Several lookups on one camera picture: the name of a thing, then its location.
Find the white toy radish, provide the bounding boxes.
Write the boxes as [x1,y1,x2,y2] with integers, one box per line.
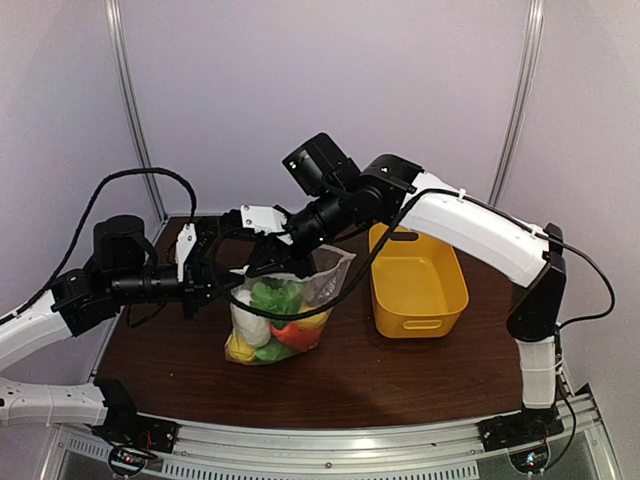
[231,304,271,348]

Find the left black cable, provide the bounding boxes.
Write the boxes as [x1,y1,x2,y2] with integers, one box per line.
[0,167,199,326]

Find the right circuit board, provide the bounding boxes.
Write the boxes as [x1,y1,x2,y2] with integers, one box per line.
[509,446,550,475]

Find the light green toy gourd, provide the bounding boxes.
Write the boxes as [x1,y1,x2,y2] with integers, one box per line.
[255,342,296,364]

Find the black cable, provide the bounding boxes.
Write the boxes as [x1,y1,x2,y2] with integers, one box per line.
[209,184,615,331]
[0,167,199,326]

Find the orange toy carrot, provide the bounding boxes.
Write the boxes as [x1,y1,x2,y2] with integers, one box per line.
[248,279,326,351]

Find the front aluminium rail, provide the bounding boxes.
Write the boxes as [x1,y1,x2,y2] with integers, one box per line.
[36,402,622,479]

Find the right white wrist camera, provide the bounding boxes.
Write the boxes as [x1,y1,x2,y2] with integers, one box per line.
[240,205,293,246]

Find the aluminium frame post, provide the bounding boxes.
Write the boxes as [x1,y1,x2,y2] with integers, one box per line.
[489,0,544,206]
[103,0,169,221]

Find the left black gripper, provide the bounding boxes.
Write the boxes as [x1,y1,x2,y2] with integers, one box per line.
[107,257,243,319]

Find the yellow toy corn cob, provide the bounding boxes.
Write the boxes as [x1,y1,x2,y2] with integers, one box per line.
[295,311,330,331]

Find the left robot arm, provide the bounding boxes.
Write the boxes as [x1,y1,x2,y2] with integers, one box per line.
[1,215,220,444]

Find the left circuit board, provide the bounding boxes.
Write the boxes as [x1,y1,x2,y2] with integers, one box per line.
[107,446,148,477]

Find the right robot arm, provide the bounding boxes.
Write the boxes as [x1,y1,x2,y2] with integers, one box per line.
[240,133,566,442]

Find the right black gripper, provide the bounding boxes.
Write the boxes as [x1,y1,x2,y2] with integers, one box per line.
[247,184,355,276]

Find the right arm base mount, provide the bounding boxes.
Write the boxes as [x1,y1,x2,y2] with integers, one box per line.
[476,409,564,452]

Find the right black cable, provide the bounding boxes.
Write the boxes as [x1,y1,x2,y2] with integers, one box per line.
[209,184,615,331]

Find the yellow plastic basket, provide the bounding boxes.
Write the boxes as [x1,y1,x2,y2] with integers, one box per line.
[370,227,469,339]

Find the dotted clear zip bag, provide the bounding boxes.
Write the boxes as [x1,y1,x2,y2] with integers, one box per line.
[225,246,356,366]

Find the left aluminium frame post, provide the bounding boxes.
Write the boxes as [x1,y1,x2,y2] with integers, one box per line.
[103,0,169,221]

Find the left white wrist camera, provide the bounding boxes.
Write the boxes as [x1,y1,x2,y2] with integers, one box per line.
[174,223,197,284]

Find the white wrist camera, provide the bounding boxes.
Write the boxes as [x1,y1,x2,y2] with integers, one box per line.
[240,205,293,246]
[174,223,197,284]

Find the right aluminium frame post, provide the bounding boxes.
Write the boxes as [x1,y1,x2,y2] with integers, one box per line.
[489,0,544,206]

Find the yellow toy squash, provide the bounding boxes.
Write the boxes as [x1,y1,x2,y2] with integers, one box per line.
[225,332,256,364]

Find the circuit board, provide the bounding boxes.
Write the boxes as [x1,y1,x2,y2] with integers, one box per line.
[107,446,148,477]
[509,446,550,475]

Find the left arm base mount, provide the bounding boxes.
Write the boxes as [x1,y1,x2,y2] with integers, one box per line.
[91,414,178,453]

